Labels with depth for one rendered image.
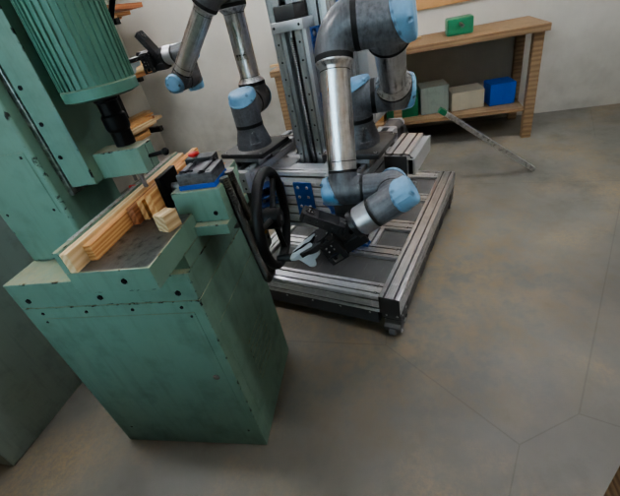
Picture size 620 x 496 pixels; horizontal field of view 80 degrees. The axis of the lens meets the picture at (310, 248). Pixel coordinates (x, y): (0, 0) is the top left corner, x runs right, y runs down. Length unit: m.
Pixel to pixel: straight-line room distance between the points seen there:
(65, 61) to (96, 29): 0.10
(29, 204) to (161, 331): 0.49
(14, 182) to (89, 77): 0.38
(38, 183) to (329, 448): 1.20
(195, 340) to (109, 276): 0.34
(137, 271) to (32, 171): 0.44
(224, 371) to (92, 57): 0.88
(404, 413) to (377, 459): 0.19
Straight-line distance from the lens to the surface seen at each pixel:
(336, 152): 0.96
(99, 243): 0.97
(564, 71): 4.38
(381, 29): 0.99
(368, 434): 1.48
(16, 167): 1.20
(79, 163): 1.14
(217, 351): 1.14
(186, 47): 1.70
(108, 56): 1.03
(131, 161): 1.09
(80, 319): 1.27
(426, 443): 1.47
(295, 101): 1.60
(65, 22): 1.02
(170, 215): 0.95
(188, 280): 0.98
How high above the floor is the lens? 1.29
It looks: 33 degrees down
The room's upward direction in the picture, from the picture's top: 13 degrees counter-clockwise
